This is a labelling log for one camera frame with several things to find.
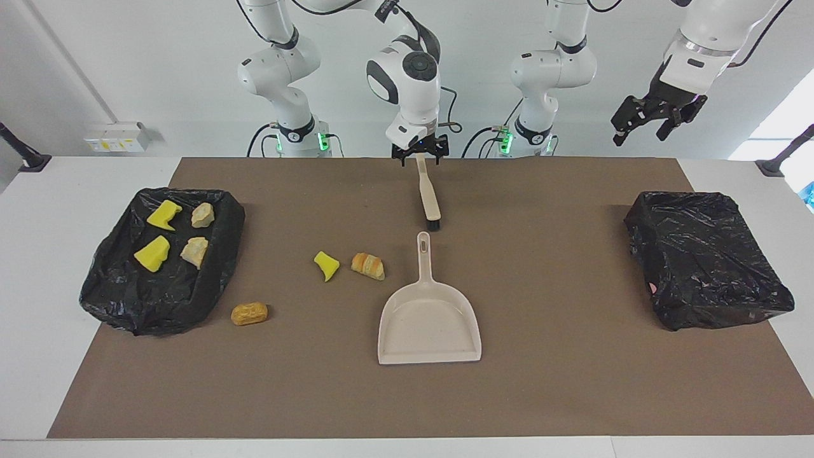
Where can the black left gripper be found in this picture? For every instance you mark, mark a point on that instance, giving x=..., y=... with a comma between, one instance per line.
x=674, y=95

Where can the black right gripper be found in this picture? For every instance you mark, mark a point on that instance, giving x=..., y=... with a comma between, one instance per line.
x=420, y=145

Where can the beige brush with black bristles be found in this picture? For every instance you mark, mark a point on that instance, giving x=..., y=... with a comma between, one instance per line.
x=429, y=197

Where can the beige plastic dustpan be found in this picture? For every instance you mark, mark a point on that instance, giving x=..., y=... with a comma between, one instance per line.
x=429, y=331

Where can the striped croissant piece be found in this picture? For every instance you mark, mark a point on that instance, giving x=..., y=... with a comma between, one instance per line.
x=369, y=266
x=194, y=251
x=202, y=215

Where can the brown bread nugget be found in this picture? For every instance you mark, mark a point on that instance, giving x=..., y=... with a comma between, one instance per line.
x=249, y=313

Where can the yellow sponge piece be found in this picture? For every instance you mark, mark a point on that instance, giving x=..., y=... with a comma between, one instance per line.
x=164, y=215
x=326, y=265
x=152, y=253

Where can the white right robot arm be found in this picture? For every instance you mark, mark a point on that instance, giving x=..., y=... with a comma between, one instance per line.
x=407, y=76

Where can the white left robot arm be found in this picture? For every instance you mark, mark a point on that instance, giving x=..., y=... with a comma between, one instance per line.
x=553, y=70

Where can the black bag lined bin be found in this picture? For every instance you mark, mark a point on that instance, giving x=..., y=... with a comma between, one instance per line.
x=114, y=299
x=706, y=254

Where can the black stand foot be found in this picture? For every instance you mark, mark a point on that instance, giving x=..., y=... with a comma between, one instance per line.
x=32, y=160
x=772, y=166

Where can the light blue plastic item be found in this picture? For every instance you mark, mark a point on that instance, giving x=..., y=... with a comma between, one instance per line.
x=809, y=196

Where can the brown table mat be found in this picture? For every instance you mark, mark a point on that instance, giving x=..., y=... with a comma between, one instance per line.
x=407, y=394

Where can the white wall socket box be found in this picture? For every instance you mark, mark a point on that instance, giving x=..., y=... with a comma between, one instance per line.
x=117, y=137

